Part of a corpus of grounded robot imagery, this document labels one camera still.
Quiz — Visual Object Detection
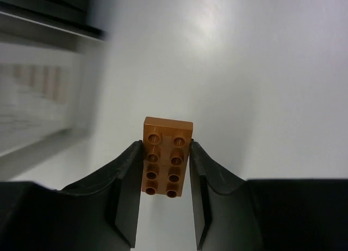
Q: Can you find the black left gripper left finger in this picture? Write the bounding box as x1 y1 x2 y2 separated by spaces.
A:
1 141 143 250

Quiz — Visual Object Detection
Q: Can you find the black slatted container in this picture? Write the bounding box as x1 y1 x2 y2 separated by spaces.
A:
1 0 105 40

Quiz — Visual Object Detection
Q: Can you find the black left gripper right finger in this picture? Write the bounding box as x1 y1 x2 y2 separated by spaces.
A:
189 141 347 250

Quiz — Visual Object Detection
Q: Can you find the white slatted container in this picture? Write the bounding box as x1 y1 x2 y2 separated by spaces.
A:
0 11 109 181

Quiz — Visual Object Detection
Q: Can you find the brown lego plate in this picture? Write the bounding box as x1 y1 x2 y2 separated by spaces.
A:
141 117 194 198

